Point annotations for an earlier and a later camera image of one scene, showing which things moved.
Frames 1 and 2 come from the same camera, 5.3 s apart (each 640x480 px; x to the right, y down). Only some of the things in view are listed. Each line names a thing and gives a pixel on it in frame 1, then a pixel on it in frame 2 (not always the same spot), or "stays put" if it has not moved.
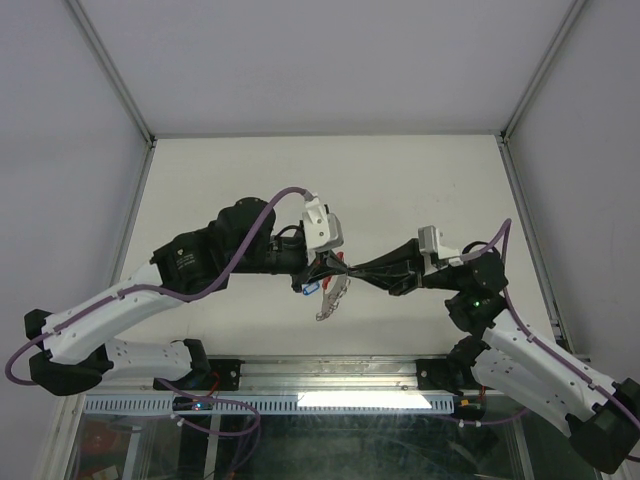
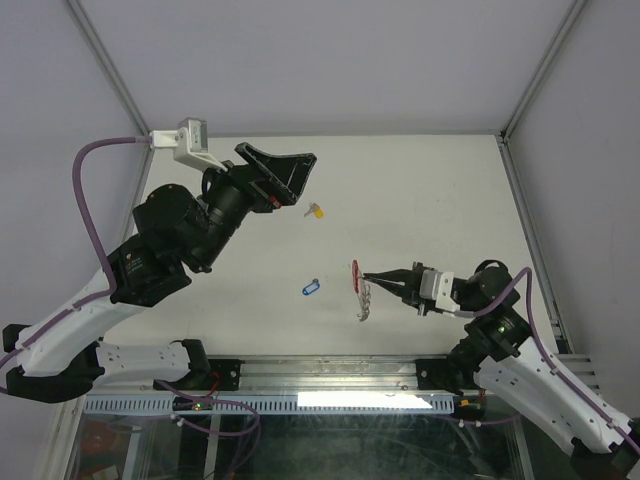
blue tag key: (308, 289) stays put
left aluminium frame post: (118, 75) stays put
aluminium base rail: (433, 374) stays put
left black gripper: (327, 265) -> (269, 182)
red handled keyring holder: (335, 289) -> (362, 289)
